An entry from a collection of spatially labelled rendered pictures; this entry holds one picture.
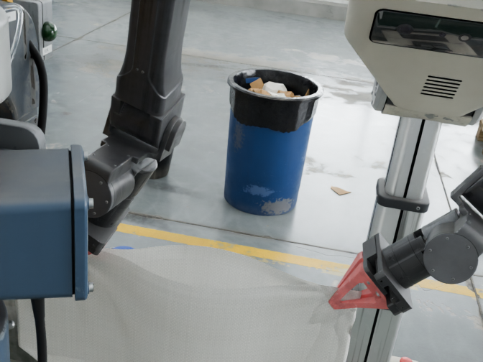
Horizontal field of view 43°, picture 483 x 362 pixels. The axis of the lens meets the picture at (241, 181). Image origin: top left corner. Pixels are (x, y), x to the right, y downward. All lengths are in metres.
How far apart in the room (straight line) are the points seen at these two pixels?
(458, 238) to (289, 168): 2.41
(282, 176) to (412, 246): 2.32
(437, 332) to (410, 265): 1.86
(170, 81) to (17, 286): 0.31
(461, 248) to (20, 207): 0.46
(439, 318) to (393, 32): 1.81
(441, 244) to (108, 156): 0.38
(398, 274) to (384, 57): 0.46
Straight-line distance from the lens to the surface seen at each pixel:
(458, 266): 0.71
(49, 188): 0.46
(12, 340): 1.48
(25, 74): 0.94
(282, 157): 3.02
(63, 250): 0.46
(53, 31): 0.97
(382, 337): 1.53
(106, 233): 0.81
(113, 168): 0.69
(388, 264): 0.79
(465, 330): 2.71
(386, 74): 1.16
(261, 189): 3.09
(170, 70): 0.69
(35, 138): 0.53
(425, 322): 2.67
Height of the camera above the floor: 1.51
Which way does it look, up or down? 26 degrees down
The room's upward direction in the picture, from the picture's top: 7 degrees clockwise
